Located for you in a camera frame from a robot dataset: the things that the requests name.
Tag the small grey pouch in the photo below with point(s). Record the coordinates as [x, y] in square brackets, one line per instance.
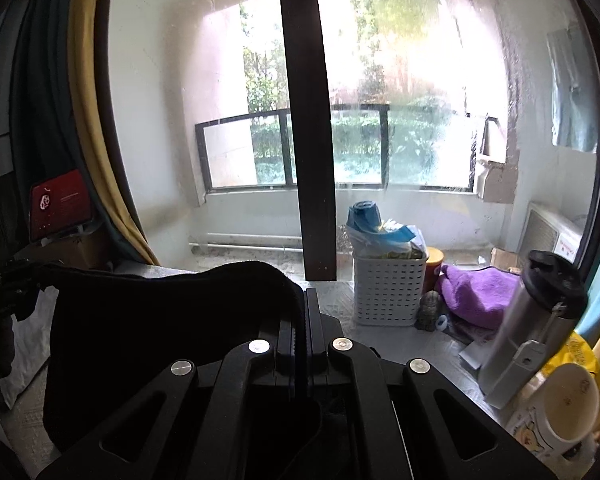
[427, 312]

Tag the purple cloth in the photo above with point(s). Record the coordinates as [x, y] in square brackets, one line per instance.
[475, 295]

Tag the balcony railing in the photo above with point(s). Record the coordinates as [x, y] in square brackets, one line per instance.
[290, 150]

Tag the white quilted bed cover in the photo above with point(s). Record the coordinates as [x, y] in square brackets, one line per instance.
[430, 360]

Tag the white perforated basket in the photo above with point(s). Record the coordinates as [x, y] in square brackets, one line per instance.
[387, 290]

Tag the yellow jar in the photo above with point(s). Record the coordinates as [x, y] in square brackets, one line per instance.
[434, 265]

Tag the dark teal curtain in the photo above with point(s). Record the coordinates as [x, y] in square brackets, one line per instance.
[45, 110]

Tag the tablet with red screen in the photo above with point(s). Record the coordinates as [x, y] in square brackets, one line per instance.
[60, 202]

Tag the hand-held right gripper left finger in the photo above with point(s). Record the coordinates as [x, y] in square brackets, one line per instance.
[240, 375]

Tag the dark sliding door post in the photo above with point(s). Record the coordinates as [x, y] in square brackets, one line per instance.
[305, 110]

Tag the blue bag roll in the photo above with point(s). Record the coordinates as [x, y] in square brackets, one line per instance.
[365, 217]

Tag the pale blue hanging garment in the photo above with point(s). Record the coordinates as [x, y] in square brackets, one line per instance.
[575, 100]

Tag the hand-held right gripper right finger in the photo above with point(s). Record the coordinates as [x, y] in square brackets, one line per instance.
[312, 320]

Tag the yellow crumpled bag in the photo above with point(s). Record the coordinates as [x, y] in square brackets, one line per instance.
[577, 355]

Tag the cardboard box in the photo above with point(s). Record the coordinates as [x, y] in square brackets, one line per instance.
[82, 252]

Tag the stainless steel tumbler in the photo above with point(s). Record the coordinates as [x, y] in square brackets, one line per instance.
[525, 325]

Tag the black garment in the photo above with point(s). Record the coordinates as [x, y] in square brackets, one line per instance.
[155, 320]

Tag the white cartoon mug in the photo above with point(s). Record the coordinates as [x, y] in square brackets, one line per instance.
[565, 410]

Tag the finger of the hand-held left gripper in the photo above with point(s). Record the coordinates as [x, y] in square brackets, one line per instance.
[20, 290]

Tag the clear plastic bag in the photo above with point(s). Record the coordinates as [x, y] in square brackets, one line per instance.
[397, 245]

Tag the outdoor air conditioner unit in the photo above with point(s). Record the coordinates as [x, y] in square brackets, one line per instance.
[550, 235]

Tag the grey papers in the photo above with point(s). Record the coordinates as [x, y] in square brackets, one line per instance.
[475, 352]

